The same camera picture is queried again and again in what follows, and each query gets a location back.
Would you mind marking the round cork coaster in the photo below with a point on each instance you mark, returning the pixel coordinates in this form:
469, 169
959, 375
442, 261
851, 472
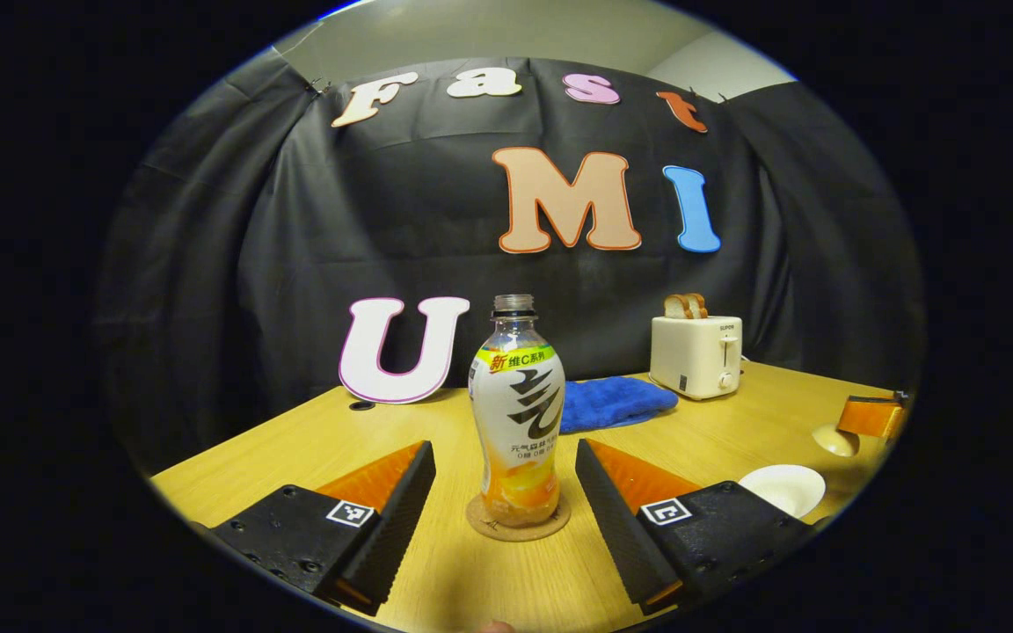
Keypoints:
480, 526

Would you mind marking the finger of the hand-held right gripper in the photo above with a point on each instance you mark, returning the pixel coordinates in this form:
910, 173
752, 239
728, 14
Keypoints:
871, 415

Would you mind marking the black backdrop cloth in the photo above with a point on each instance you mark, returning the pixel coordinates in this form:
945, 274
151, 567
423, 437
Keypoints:
295, 246

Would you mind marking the cream teacup lid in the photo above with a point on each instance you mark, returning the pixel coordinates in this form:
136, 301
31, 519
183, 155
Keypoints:
834, 441

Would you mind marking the clear water bottle white label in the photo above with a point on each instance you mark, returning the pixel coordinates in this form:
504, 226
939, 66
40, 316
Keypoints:
515, 413

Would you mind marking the toast bread slice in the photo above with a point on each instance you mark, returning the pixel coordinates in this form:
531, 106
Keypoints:
698, 305
676, 307

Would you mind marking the white toaster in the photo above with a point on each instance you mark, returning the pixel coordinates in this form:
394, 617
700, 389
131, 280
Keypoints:
695, 356

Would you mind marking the cream ceramic teacup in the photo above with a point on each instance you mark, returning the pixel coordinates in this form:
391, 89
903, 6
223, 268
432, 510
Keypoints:
783, 488

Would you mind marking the blue folded towel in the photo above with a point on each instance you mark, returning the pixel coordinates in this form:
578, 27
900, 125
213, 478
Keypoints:
616, 403

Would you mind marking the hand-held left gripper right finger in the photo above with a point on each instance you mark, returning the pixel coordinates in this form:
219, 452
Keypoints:
608, 519

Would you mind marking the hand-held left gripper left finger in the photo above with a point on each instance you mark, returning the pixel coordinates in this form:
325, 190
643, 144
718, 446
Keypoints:
401, 510

